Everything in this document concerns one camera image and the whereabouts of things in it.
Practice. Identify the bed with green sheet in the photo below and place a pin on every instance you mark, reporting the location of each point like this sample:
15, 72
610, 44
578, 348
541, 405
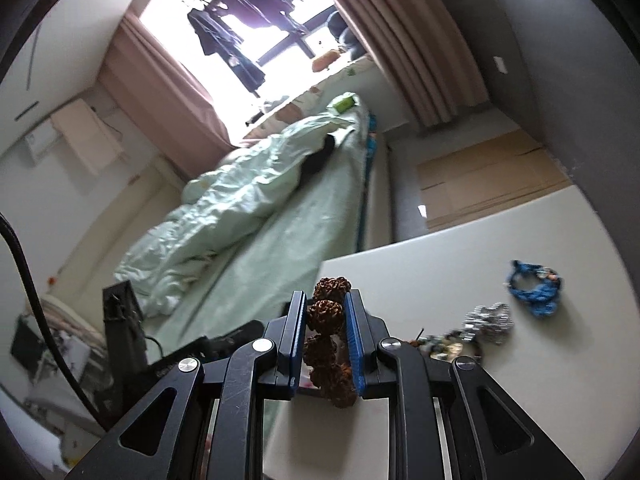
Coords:
280, 260

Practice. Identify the orange plush toy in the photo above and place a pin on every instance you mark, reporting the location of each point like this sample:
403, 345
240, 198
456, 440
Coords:
327, 60

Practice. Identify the white wall socket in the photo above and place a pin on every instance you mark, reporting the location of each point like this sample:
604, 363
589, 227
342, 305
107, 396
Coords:
499, 65

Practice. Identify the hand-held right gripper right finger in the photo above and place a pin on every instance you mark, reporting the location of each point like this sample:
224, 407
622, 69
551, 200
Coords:
356, 345

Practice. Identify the printed window seat cushion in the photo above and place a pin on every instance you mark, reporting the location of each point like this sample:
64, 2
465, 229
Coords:
320, 87

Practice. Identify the purple hanging shirt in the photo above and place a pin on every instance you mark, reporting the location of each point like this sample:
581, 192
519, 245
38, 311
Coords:
225, 45

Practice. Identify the navy blue pillow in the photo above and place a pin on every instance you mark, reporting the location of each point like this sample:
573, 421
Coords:
337, 25

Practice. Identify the beige covered air conditioner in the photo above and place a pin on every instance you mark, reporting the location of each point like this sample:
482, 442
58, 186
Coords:
87, 135

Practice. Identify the black cloth item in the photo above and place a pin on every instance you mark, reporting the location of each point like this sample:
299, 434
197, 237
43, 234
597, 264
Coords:
317, 160

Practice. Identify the pink curtain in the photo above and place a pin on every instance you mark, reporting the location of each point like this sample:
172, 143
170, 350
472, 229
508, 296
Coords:
400, 35
165, 85

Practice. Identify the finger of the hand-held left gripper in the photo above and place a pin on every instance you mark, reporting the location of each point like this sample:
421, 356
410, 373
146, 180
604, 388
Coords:
220, 342

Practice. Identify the purple hanging garment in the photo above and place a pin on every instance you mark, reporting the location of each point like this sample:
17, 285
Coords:
255, 7

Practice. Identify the white side table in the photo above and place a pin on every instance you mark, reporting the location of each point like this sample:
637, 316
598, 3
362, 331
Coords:
450, 270

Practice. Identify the flat cardboard sheet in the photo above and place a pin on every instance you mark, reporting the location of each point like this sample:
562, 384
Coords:
490, 175

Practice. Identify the small green item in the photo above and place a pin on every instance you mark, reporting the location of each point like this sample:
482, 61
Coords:
344, 104

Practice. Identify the light green quilt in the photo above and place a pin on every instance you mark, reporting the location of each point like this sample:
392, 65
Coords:
225, 210

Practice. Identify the dark window frame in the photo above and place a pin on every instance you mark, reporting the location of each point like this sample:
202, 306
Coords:
300, 32

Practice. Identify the grey blue pillow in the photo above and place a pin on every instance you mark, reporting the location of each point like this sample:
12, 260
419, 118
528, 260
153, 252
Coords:
356, 45

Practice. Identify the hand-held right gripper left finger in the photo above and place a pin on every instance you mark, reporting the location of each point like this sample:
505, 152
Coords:
295, 345

